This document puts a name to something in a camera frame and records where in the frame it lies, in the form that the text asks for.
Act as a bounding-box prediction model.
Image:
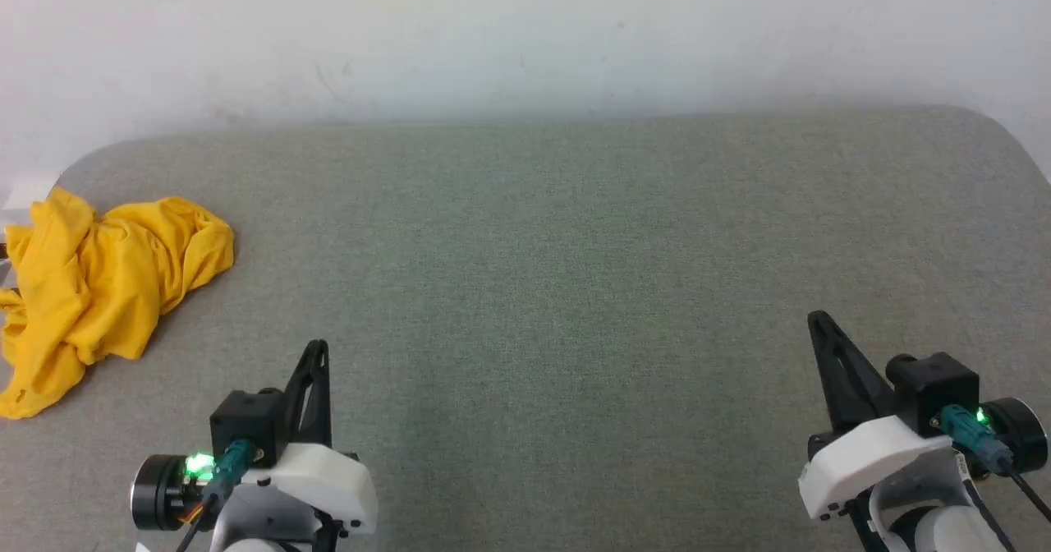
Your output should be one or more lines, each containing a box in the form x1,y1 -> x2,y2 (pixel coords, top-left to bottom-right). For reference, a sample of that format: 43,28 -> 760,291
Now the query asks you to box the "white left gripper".
130,340 -> 379,538

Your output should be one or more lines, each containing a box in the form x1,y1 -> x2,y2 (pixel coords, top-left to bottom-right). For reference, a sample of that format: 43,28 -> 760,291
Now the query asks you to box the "right camera cable teal plug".
939,404 -> 1051,524

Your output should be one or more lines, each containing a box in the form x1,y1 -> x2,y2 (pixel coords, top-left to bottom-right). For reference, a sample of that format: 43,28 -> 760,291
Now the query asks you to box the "camera cable teal plug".
175,439 -> 257,552
939,404 -> 1051,524

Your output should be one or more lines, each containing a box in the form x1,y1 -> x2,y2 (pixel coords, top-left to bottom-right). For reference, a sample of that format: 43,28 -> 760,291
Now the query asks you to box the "yellow cloth garment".
0,186 -> 236,420

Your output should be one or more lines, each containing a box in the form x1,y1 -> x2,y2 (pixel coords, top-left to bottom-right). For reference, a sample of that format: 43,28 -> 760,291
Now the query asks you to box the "left camera cable teal plug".
175,439 -> 257,552

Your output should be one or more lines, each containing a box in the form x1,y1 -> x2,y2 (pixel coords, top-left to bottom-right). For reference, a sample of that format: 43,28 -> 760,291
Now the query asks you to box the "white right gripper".
799,310 -> 1049,522

